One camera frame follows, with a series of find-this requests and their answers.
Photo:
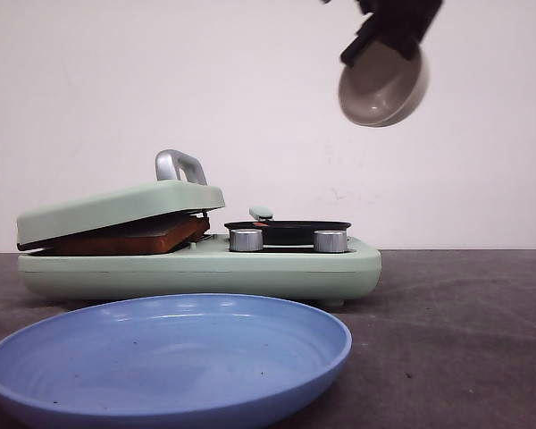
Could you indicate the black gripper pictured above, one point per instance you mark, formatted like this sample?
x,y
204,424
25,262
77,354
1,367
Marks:
x,y
400,24

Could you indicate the beige ribbed bowl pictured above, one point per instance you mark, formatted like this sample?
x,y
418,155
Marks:
x,y
382,88

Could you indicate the bread slice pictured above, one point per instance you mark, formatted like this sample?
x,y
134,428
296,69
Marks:
x,y
145,237

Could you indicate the breakfast maker hinged lid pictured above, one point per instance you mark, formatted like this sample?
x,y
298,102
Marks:
x,y
180,187

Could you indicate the mint green breakfast maker base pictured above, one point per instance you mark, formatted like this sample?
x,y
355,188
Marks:
x,y
208,266

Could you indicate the right silver control knob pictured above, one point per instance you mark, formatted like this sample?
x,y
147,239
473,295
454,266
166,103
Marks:
x,y
330,241

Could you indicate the silver control knob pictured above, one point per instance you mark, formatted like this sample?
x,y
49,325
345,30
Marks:
x,y
246,240
330,241

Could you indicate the black frying pan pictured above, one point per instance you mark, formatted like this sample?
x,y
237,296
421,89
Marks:
x,y
285,232

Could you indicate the left silver control knob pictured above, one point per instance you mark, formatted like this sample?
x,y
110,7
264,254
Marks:
x,y
246,240

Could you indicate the blue plate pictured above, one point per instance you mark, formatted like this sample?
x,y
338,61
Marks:
x,y
177,361

